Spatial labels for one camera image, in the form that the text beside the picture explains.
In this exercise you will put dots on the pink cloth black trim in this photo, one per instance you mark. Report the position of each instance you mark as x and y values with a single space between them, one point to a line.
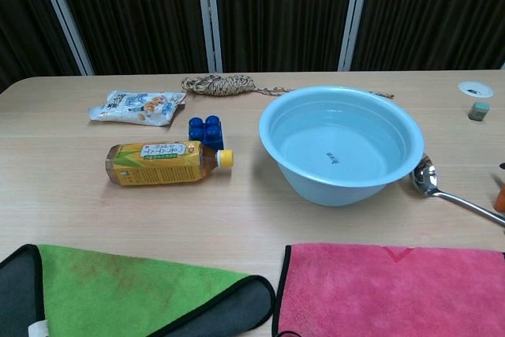
386 293

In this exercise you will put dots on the tea bottle yellow label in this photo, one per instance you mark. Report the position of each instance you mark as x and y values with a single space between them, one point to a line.
158 165

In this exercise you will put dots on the green and grey cloth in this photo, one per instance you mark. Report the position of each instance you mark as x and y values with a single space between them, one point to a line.
130 285

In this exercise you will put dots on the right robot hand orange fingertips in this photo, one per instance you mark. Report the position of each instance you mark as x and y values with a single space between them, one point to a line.
501 199

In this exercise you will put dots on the metal spoon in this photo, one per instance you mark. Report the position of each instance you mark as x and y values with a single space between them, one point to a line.
426 179

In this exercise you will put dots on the white snack packet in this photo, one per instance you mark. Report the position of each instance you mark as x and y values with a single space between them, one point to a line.
134 108

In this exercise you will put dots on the grey partition post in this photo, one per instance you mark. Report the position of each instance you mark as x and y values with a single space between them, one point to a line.
209 17
65 17
355 17

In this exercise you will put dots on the light blue bowl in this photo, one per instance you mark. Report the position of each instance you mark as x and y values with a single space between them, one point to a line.
339 179

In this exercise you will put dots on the blue toy brick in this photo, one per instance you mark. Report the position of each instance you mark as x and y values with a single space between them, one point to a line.
207 132

